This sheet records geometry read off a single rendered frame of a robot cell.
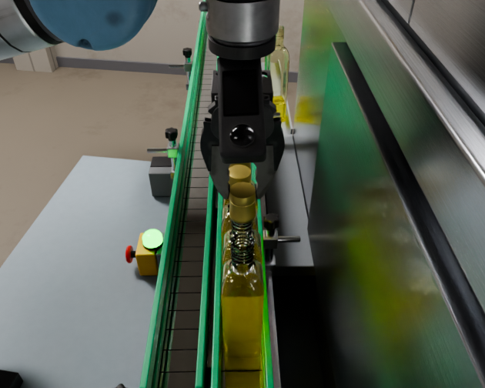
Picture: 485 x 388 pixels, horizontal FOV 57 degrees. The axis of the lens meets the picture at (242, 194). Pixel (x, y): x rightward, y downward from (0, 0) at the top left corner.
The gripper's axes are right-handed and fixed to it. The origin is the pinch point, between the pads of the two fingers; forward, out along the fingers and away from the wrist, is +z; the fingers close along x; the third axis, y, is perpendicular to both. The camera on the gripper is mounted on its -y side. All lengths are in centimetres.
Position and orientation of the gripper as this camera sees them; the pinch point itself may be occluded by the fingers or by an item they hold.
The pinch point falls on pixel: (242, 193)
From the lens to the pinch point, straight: 58.3
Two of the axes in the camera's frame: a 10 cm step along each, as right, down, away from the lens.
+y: -0.1, -6.4, 7.7
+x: -10.0, 0.1, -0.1
